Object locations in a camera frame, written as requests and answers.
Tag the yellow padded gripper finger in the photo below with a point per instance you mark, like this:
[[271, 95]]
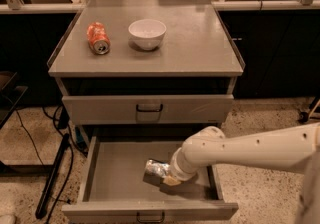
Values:
[[171, 181]]

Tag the crushed silver redbull can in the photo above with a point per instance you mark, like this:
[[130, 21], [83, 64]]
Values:
[[157, 168]]

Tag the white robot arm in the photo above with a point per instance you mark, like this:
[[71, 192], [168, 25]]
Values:
[[295, 149]]

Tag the open grey middle drawer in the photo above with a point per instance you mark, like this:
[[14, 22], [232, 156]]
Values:
[[115, 187]]

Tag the closed grey top drawer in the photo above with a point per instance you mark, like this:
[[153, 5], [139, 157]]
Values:
[[177, 109]]

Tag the grey drawer cabinet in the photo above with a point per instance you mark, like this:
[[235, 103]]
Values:
[[196, 57]]

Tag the crushed orange soda can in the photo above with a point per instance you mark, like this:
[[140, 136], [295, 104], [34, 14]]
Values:
[[97, 38]]

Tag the black floor bar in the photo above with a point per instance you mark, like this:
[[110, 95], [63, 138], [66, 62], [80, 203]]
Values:
[[41, 210]]

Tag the white ceramic bowl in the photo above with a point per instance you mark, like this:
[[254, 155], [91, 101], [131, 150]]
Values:
[[147, 34]]

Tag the black caster wheel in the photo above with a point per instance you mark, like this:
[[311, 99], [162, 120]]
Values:
[[303, 117]]

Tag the dark side table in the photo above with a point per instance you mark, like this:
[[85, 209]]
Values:
[[10, 94]]

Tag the black middle drawer handle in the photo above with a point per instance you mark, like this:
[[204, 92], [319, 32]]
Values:
[[150, 219]]

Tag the black drawer handle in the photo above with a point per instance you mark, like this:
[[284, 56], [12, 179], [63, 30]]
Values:
[[149, 108], [150, 219]]

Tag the black top drawer handle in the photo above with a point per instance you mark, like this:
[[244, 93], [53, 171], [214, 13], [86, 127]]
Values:
[[149, 108]]

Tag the white horizontal rail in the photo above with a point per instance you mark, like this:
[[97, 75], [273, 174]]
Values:
[[219, 6]]

